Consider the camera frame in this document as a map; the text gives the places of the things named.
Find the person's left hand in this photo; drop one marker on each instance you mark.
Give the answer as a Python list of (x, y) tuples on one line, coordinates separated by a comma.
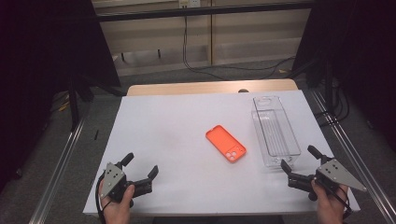
[(116, 211)]

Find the small black floor object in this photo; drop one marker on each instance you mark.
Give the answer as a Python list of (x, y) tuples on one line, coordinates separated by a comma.
[(96, 134)]

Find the person's right hand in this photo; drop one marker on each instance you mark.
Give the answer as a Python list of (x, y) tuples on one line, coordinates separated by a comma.
[(328, 210)]

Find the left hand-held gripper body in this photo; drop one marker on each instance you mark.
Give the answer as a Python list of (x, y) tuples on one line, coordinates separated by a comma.
[(112, 179)]

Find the white wall socket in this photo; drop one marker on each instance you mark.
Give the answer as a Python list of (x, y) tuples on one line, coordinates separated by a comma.
[(190, 3)]

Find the black curtain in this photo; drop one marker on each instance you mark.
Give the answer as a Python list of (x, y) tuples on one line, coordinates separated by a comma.
[(367, 46), (37, 62)]

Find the aluminium rail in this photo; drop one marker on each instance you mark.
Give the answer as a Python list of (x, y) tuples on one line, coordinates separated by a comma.
[(56, 177), (358, 161)]

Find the black horizontal bar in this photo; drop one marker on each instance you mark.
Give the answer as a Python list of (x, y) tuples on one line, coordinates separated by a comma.
[(202, 11)]

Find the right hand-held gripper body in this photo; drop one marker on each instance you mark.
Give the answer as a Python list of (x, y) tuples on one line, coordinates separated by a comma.
[(337, 174)]

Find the white board sheet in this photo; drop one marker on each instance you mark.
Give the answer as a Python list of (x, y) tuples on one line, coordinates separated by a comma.
[(174, 124)]

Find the orange phone case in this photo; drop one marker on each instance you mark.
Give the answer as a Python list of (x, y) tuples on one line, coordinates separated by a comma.
[(224, 143)]

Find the yellow floor object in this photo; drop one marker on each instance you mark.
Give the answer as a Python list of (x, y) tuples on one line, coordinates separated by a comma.
[(63, 106)]

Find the clear plastic container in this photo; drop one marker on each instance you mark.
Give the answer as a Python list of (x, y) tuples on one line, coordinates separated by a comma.
[(275, 133)]

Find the black metal stand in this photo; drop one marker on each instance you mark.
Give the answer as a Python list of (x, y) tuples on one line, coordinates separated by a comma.
[(328, 90), (73, 105)]

